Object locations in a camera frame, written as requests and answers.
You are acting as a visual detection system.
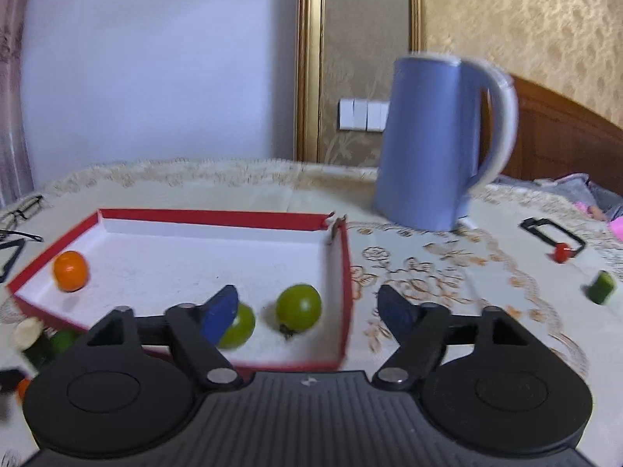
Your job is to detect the brown wooden headboard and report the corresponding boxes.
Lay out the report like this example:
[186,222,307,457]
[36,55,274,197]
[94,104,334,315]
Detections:
[479,74,623,195]

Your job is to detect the green tomato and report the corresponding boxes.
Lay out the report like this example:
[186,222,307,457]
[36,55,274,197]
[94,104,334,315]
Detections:
[275,283,323,340]
[216,302,257,350]

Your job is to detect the orange cherry tomato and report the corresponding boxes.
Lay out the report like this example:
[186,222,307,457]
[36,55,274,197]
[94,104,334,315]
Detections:
[53,250,90,293]

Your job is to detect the pink cloth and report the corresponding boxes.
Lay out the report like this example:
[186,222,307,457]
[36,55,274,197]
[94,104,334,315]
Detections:
[574,199,623,241]

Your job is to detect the black rectangular frame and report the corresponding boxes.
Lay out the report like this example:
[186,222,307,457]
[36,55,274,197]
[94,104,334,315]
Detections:
[519,216,586,254]

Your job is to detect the white wall switch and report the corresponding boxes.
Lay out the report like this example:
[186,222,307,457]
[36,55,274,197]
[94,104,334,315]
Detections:
[338,98,389,132]

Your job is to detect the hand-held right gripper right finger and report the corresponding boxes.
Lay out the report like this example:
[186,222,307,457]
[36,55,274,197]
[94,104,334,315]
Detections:
[371,284,531,392]

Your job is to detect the small green fruit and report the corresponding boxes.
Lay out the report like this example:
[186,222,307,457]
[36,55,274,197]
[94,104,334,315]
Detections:
[51,330,79,356]

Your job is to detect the blue electric kettle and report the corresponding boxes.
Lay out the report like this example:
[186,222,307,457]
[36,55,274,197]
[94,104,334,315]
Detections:
[372,51,519,232]

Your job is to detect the red cardboard tray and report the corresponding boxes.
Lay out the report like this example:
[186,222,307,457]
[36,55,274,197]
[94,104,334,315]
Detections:
[7,208,352,370]

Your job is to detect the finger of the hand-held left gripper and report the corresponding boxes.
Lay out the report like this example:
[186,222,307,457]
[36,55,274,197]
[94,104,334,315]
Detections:
[0,369,24,394]

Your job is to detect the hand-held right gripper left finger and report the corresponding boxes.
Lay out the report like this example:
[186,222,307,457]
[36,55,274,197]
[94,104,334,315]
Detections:
[85,285,245,392]

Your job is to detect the black eyeglasses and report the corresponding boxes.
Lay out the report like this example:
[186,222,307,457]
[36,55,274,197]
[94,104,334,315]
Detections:
[0,195,46,284]

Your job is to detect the gold wall frame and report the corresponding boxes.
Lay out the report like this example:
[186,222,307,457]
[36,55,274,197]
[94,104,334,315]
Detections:
[294,0,428,163]

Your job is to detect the green cucumber piece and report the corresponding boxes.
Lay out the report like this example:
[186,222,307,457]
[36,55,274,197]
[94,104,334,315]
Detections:
[14,318,55,369]
[586,270,617,306]

